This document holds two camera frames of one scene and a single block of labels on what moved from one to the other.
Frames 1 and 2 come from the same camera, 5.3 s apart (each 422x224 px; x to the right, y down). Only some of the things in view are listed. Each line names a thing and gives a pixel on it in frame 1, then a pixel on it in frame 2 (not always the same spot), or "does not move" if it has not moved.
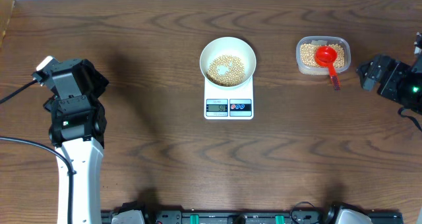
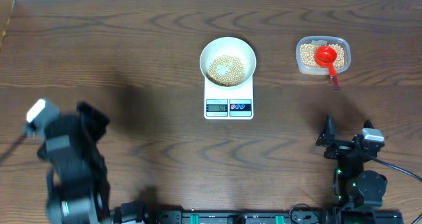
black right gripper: (397, 69) -> (327, 138)
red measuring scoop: (326, 55) does not move
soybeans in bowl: (234, 76) does not move
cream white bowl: (227, 62) does not move
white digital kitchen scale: (229, 103) does not move
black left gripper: (98, 82) -> (97, 119)
